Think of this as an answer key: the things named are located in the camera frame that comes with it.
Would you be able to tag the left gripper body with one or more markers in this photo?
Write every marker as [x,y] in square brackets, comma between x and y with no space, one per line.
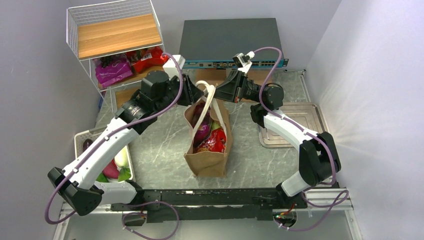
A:
[173,89]

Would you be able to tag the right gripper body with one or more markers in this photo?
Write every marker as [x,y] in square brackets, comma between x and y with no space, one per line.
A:
[249,90]

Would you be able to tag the brown burlap grocery bag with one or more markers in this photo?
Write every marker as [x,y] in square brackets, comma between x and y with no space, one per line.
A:
[208,164]

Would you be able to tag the purple snack bag shelf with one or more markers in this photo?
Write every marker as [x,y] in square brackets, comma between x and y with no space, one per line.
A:
[118,70]
[204,128]

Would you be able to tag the red candy bag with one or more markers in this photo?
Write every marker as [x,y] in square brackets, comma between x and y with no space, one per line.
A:
[216,142]

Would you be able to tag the green lettuce toy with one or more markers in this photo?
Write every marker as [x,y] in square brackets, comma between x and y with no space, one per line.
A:
[124,174]

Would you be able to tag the green cabbage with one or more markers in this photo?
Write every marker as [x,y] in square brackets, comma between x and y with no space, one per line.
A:
[215,125]

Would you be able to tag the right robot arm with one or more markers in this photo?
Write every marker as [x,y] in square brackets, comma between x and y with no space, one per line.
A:
[317,154]

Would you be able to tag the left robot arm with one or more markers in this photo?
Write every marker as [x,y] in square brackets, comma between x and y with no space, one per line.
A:
[77,182]

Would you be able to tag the red snack bag upper shelf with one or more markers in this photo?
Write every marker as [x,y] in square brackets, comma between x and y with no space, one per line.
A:
[145,58]

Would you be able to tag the wooden board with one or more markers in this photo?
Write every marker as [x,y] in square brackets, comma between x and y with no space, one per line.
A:
[217,76]

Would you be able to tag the metal tray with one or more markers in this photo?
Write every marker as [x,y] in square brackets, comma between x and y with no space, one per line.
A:
[307,114]

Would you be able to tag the white daikon vegetable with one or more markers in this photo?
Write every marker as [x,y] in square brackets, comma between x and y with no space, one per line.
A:
[121,159]

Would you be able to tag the purple eggplant toy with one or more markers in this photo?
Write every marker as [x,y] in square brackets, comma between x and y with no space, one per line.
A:
[86,144]

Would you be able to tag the pink sweet potato toy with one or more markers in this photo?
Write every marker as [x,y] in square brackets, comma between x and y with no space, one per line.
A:
[111,171]

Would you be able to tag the white perforated basket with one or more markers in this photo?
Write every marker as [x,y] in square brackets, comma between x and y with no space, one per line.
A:
[100,158]

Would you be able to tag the dark network switch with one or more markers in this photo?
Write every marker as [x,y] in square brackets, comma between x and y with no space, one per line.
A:
[212,43]

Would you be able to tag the white wire shelf rack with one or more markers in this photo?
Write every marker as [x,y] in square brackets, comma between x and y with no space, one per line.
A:
[105,29]

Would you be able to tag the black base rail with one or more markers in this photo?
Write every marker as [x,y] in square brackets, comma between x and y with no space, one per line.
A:
[211,204]

